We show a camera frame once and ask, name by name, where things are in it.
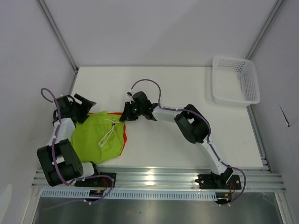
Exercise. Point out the left aluminium corner post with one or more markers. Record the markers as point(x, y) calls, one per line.
point(56, 32)

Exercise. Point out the green shorts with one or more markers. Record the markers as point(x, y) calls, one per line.
point(85, 143)

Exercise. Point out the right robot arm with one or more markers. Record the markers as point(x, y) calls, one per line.
point(193, 126)

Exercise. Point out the orange shorts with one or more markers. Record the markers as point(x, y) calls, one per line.
point(110, 132)

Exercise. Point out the aluminium front rail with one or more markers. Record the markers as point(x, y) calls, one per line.
point(183, 179)

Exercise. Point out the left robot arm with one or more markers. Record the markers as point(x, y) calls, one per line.
point(58, 159)

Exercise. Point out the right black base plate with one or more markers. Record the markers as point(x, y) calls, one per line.
point(211, 181)

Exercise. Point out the white plastic basket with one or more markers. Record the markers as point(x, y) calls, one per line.
point(234, 82)

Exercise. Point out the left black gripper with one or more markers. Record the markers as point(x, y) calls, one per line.
point(85, 107)

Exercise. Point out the aluminium corner post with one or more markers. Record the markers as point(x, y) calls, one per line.
point(56, 32)
point(273, 15)

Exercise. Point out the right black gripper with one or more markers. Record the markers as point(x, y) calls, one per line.
point(126, 115)

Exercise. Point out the right aluminium corner post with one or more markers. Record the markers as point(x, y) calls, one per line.
point(273, 15)

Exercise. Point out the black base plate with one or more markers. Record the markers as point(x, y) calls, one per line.
point(100, 182)
point(211, 181)

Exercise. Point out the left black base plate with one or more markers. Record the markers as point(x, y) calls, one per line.
point(100, 182)

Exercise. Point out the white slotted cable duct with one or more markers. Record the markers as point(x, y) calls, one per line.
point(131, 194)

